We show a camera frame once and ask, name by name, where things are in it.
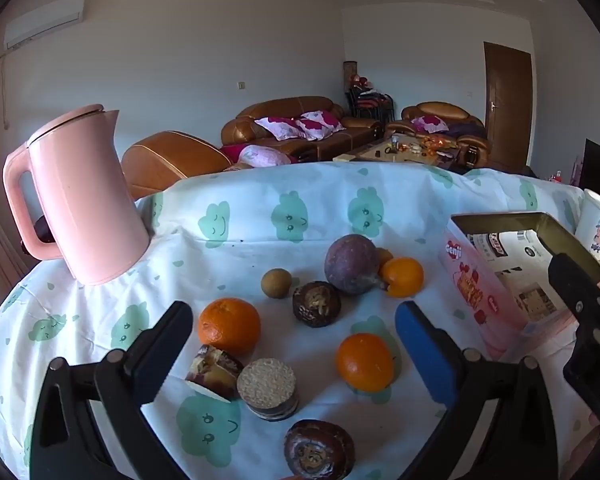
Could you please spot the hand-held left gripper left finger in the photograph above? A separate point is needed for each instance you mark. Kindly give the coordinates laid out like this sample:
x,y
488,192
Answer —
x,y
152,375

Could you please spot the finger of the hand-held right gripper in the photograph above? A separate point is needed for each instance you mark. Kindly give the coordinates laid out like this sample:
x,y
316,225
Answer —
x,y
575,290

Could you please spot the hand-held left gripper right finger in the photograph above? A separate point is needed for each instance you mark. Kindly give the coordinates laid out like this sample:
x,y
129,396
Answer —
x,y
425,350

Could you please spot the pink cardboard box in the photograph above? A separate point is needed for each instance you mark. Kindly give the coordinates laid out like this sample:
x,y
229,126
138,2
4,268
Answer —
x,y
472,285

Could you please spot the purple passion fruit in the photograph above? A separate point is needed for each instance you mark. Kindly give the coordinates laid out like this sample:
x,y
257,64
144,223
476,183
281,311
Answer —
x,y
351,264

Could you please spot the brown longan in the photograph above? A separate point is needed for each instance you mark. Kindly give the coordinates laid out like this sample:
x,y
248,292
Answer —
x,y
276,282
385,257

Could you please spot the wrapped brown cake slice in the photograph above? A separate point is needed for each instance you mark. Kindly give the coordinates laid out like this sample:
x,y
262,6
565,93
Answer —
x,y
211,367

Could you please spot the orange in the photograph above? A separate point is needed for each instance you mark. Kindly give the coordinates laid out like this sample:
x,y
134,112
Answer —
x,y
365,361
229,326
404,276

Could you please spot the round stacked biscuits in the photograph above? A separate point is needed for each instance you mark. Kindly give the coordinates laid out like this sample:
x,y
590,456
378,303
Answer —
x,y
267,385

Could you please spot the white cloud-print tablecloth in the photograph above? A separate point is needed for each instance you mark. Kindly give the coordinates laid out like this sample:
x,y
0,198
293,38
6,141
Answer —
x,y
280,250

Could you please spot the pink electric kettle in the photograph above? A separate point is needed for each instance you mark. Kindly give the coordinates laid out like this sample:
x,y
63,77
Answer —
x,y
80,195

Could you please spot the brown wooden door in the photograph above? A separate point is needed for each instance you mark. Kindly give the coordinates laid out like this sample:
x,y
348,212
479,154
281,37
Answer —
x,y
507,105

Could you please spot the wooden coffee table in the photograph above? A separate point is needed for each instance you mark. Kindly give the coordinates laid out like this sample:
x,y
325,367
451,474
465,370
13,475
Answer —
x,y
375,149

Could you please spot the brown leather chaise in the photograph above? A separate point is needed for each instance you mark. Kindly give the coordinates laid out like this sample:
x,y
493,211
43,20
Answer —
x,y
170,157

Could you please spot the white magenta floral pillow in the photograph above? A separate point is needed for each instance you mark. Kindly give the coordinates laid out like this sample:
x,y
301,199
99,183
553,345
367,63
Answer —
x,y
322,122
430,122
280,127

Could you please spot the brown leather armchair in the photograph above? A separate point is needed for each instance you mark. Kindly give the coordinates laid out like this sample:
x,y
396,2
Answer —
x,y
445,109

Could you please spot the pale pink pillow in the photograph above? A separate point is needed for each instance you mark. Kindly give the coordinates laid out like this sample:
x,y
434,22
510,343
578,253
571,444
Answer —
x,y
262,156

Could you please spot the stacked dark chairs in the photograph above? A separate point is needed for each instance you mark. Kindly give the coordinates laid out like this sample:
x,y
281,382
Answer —
x,y
370,102

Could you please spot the brown leather sofa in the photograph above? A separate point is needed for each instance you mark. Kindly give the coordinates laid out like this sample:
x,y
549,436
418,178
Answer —
x,y
290,107

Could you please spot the tall brown vase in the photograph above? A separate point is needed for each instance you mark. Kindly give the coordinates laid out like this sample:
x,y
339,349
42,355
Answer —
x,y
350,72

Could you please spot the white air conditioner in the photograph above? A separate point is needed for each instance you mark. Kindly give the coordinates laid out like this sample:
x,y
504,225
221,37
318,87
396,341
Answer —
x,y
45,20

